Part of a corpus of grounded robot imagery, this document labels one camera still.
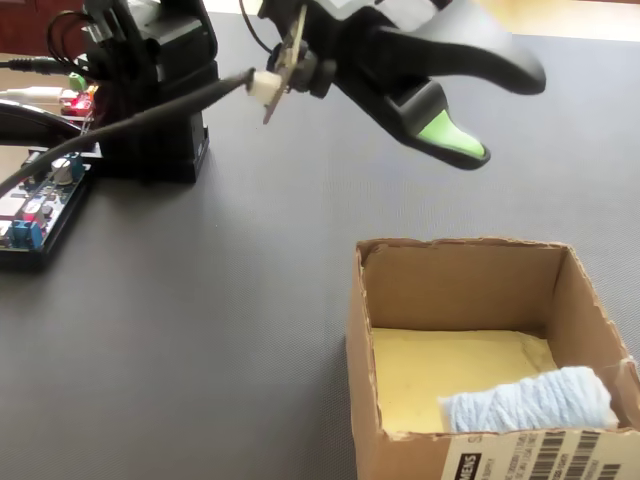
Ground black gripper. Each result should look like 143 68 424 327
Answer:
305 0 547 171

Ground block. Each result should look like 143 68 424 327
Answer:
437 365 621 434

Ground yellow box liner pad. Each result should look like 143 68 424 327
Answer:
369 327 559 434

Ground open cardboard box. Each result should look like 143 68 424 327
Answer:
344 237 640 480

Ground dark grey textured mat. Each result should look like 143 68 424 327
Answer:
0 9 640 480

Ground motor driver board green terminal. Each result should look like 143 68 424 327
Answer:
55 71 100 124

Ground black base wiring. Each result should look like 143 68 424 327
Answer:
47 9 104 69

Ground black power plug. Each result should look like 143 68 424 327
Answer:
0 56 64 74

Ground blue circuit board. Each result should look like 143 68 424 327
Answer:
0 152 95 274

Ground bare wrist camera board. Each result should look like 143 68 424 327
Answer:
262 2 335 126

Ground thin black servo cables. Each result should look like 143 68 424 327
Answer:
238 0 280 55

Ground black USB camera cable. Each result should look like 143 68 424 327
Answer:
0 68 281 189

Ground thick black curved cable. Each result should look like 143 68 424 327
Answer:
0 97 86 151

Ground short white cable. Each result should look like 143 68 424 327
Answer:
0 85 67 100

